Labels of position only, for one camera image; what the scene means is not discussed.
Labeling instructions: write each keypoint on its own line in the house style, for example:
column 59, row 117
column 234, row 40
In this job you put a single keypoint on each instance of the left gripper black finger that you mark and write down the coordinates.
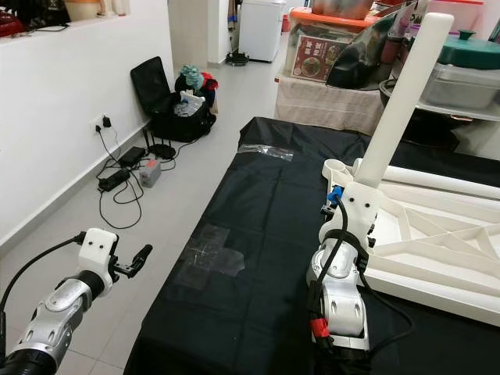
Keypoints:
column 79, row 238
column 141, row 259

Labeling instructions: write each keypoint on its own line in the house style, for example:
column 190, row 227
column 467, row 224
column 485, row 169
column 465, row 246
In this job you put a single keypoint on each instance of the white plastic table leg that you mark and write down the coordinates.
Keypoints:
column 406, row 101
column 453, row 178

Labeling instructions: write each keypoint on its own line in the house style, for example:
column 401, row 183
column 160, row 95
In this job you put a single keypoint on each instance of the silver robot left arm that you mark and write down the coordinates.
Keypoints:
column 58, row 320

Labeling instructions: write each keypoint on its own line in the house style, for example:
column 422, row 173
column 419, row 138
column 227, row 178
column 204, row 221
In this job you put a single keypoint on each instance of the white plastic children table top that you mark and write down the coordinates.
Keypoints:
column 437, row 250

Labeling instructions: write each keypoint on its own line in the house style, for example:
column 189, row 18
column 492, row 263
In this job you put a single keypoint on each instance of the black tablecloth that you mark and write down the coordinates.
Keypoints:
column 266, row 234

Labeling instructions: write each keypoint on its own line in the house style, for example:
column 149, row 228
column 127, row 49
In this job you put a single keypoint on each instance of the clear tape cross patch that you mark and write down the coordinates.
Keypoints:
column 211, row 258

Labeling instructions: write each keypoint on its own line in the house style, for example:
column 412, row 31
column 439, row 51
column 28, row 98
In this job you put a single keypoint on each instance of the grey power box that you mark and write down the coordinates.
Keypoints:
column 150, row 172

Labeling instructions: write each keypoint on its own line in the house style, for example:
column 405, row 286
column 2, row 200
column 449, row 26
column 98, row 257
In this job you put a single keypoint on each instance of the clear tape strip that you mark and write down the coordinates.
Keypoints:
column 266, row 151

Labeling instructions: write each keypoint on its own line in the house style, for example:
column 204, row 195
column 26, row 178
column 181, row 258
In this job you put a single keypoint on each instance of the beige cloth covered stand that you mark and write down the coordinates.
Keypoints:
column 328, row 101

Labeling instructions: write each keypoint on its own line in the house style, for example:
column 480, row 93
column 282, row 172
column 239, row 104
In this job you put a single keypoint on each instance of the black wok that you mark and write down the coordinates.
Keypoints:
column 430, row 117

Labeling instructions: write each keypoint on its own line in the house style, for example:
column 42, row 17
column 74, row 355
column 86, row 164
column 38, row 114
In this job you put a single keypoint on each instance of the black plastic bag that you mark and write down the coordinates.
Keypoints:
column 367, row 58

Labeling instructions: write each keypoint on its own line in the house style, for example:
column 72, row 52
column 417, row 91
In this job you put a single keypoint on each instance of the clear plastic bag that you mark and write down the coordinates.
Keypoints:
column 190, row 104

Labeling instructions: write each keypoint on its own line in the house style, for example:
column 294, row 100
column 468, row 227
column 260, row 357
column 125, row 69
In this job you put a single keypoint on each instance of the orange lidded storage box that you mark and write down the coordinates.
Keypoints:
column 320, row 51

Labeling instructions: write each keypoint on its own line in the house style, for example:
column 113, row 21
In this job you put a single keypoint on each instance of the black floor stand base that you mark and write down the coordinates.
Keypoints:
column 238, row 58

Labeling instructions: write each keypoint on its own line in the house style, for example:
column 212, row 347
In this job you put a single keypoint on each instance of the red cloth item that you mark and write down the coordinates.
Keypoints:
column 208, row 80

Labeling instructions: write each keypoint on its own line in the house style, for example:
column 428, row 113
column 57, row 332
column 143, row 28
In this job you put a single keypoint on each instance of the clear plastic storage box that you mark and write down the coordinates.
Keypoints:
column 461, row 86

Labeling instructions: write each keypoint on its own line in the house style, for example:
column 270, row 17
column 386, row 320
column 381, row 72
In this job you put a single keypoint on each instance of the red small bucket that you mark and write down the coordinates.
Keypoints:
column 284, row 23

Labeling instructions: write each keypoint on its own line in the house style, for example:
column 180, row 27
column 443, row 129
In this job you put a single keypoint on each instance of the steel pot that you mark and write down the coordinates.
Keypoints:
column 340, row 6

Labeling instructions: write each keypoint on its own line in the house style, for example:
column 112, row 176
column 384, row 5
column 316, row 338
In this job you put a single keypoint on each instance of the green pot lid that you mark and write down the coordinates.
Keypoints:
column 469, row 51

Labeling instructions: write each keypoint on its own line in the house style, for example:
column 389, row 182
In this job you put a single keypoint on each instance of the red kitchen appliance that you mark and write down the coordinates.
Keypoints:
column 12, row 23

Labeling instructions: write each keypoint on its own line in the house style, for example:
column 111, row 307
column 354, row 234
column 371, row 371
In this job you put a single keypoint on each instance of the black kitchen appliance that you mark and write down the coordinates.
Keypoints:
column 39, row 12

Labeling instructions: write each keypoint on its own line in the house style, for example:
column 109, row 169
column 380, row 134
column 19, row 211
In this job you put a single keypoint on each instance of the beige container orange lid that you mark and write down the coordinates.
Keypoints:
column 82, row 8

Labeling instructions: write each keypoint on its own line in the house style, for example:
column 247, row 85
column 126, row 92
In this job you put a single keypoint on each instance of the white bottle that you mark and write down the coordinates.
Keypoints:
column 113, row 6

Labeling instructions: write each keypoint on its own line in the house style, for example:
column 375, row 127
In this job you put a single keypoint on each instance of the pink box red lid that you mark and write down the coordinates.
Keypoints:
column 453, row 12

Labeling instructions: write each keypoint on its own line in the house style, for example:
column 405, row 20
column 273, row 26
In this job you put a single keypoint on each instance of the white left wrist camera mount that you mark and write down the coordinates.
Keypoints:
column 100, row 250

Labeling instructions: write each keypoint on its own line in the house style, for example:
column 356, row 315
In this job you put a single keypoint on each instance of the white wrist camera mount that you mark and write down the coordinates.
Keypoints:
column 359, row 207
column 100, row 250

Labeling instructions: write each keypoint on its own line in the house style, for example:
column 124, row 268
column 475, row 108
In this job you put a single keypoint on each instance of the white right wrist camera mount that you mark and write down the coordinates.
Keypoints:
column 359, row 207

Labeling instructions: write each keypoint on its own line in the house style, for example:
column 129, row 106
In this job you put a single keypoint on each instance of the black wall plug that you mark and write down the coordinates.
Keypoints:
column 105, row 123

